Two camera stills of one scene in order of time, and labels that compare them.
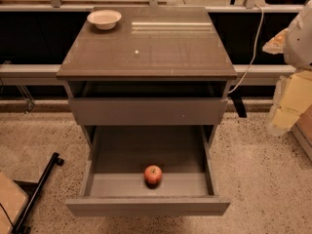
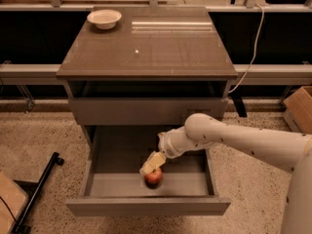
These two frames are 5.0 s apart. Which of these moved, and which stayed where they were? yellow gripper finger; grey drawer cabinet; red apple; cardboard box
Moved: yellow gripper finger
Stayed: cardboard box; red apple; grey drawer cabinet
